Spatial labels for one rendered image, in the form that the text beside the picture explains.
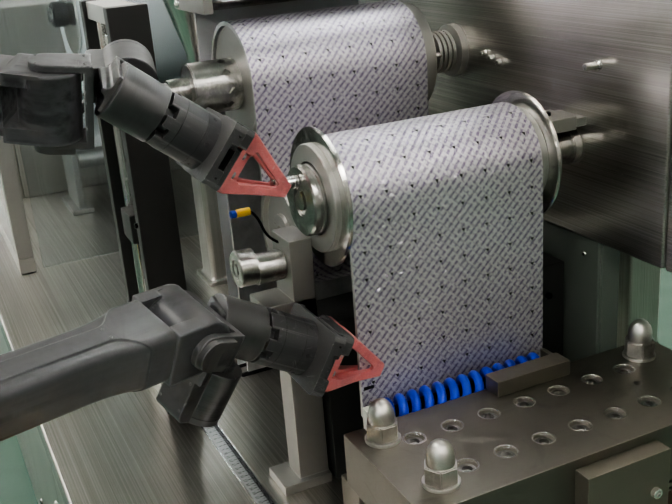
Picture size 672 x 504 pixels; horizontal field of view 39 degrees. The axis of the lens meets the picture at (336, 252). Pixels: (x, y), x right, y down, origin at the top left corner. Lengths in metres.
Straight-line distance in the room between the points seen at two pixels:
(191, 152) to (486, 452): 0.40
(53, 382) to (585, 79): 0.67
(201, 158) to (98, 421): 0.54
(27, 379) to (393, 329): 0.41
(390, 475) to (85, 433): 0.53
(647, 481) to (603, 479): 0.06
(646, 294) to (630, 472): 0.49
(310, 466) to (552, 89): 0.53
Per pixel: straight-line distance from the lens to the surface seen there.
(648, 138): 1.06
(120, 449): 1.28
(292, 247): 1.01
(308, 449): 1.12
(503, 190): 1.03
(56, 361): 0.78
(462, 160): 1.00
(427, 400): 1.03
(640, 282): 1.40
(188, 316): 0.85
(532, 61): 1.20
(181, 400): 0.92
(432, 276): 1.01
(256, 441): 1.24
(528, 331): 1.11
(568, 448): 0.96
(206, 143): 0.91
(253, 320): 0.91
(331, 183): 0.94
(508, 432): 0.98
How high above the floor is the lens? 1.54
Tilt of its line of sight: 20 degrees down
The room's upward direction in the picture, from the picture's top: 4 degrees counter-clockwise
